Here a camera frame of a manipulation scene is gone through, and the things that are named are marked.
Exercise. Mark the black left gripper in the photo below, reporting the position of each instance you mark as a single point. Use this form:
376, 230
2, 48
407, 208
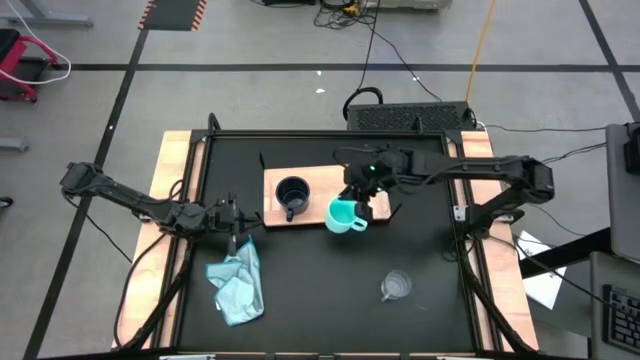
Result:
222, 217

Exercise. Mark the black computer tower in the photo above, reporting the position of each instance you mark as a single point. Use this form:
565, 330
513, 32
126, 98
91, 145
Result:
405, 117

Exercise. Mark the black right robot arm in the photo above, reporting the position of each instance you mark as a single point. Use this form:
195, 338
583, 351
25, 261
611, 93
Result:
480, 165

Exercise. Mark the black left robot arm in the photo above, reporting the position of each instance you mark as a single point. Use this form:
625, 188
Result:
125, 197

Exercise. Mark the clear glass cup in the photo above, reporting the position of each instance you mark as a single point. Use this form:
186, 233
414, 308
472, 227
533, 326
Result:
396, 285

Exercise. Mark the white paper sheet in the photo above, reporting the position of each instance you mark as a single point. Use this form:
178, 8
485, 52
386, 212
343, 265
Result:
542, 290

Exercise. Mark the grey metal stand leg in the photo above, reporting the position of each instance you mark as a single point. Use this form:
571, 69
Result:
45, 20

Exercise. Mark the navy speckled enamel mug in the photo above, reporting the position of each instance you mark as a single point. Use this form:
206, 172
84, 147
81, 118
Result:
292, 192

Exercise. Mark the light blue microfibre cloth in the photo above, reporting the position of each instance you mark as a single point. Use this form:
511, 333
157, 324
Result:
240, 290

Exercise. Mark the red cart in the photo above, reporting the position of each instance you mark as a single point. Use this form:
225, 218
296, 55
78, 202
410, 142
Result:
15, 50

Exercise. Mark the hazard striped floor mat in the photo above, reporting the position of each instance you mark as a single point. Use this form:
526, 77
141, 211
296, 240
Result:
172, 15

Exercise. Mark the mint green ceramic mug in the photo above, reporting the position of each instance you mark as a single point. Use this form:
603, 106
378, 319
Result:
337, 221

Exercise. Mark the wooden table side board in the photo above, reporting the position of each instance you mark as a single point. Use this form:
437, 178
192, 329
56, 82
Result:
172, 155
477, 145

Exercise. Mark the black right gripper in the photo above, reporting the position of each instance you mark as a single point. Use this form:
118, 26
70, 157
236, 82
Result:
372, 170

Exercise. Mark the black keyboard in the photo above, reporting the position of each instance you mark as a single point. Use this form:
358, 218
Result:
625, 320

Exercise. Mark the grey desk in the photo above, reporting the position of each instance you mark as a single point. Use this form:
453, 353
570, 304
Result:
597, 310

